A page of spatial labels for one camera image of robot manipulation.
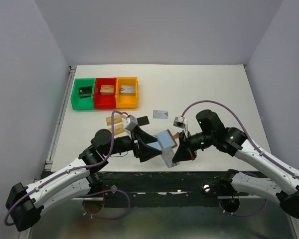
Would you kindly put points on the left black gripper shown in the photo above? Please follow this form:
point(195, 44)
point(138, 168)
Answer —
point(136, 145)

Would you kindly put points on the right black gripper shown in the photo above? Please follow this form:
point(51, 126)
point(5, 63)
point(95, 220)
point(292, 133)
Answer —
point(187, 146)

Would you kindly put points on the silver card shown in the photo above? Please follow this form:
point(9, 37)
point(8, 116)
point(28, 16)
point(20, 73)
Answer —
point(160, 114)
point(167, 156)
point(127, 90)

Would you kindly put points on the brown leather card holder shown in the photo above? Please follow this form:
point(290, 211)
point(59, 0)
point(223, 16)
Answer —
point(164, 140)

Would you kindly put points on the black credit card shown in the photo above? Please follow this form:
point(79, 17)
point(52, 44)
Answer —
point(143, 121)

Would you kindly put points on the gold card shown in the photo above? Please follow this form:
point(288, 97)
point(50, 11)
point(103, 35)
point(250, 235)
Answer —
point(118, 129)
point(116, 119)
point(107, 90)

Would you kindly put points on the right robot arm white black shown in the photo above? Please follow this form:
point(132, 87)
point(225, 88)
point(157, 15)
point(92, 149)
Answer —
point(282, 183)

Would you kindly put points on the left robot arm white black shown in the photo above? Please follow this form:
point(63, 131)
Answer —
point(26, 204)

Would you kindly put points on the silver card in yellow bin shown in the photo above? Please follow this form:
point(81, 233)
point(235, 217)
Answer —
point(127, 90)

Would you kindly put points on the gold card in red bin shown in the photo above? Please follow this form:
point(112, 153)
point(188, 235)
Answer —
point(107, 90)

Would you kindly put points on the black card in green bin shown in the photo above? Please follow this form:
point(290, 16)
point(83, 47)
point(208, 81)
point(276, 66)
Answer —
point(85, 92)

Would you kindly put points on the yellow plastic bin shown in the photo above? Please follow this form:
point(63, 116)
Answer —
point(124, 101)

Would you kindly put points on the red plastic bin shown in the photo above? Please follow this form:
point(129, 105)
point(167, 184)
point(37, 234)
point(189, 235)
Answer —
point(101, 101)

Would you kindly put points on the green plastic bin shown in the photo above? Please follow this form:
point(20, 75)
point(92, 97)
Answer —
point(82, 104)

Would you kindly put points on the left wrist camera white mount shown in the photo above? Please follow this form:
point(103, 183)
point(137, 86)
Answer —
point(129, 122)

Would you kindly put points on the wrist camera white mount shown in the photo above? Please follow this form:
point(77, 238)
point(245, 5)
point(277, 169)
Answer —
point(129, 122)
point(181, 122)

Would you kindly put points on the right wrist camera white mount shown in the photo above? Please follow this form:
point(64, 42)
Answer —
point(181, 122)

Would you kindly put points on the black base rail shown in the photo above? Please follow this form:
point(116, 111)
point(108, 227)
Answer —
point(160, 189)

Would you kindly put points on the left aluminium side rail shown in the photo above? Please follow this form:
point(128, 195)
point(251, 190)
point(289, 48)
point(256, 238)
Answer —
point(57, 130)

